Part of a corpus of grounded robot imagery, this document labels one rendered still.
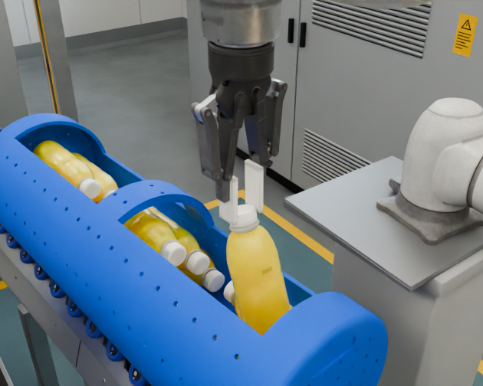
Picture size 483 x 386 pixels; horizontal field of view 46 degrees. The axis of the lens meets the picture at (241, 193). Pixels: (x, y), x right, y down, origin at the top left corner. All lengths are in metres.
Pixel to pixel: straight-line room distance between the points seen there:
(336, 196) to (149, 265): 0.64
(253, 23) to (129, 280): 0.44
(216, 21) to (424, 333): 0.90
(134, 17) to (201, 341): 5.53
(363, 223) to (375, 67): 1.38
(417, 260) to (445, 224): 0.12
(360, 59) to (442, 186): 1.48
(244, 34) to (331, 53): 2.16
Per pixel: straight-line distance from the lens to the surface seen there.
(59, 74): 1.96
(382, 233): 1.27
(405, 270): 1.18
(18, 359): 2.50
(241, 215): 0.73
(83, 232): 0.98
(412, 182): 1.26
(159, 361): 0.82
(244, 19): 0.60
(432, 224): 1.29
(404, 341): 1.38
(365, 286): 1.38
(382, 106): 2.59
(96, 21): 6.00
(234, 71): 0.63
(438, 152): 1.20
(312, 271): 2.75
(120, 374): 1.09
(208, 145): 0.65
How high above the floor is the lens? 1.74
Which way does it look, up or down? 32 degrees down
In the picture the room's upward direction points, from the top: straight up
